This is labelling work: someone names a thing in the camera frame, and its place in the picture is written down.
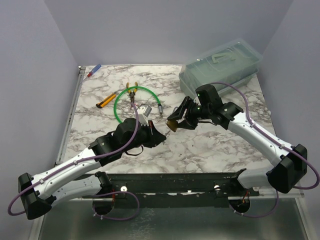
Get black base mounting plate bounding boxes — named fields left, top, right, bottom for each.
left=92, top=171, right=259, bottom=209

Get aluminium side rail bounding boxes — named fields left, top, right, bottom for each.
left=54, top=66, right=86, bottom=166

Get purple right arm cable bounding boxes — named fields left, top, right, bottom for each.
left=212, top=82, right=320, bottom=218

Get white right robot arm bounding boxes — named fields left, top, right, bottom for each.
left=167, top=84, right=307, bottom=196

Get yellow handled pliers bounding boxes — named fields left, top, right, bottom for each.
left=127, top=82, right=138, bottom=104

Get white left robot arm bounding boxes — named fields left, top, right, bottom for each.
left=18, top=118, right=167, bottom=220

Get yellow black utility knife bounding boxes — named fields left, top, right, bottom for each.
left=96, top=92, right=117, bottom=109

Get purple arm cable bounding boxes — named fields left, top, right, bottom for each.
left=212, top=82, right=320, bottom=218
left=7, top=103, right=141, bottom=216

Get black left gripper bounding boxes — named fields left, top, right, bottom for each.
left=122, top=120, right=167, bottom=153

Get translucent green plastic toolbox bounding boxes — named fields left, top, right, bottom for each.
left=178, top=38, right=263, bottom=99

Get brass padlock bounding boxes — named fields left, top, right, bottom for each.
left=166, top=120, right=179, bottom=132

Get blue red screwdriver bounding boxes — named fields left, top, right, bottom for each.
left=86, top=64, right=101, bottom=78

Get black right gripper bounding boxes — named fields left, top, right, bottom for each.
left=168, top=96, right=212, bottom=130

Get green cable lock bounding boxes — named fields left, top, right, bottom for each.
left=113, top=85, right=165, bottom=124

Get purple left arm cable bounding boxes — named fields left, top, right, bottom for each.
left=7, top=103, right=141, bottom=216

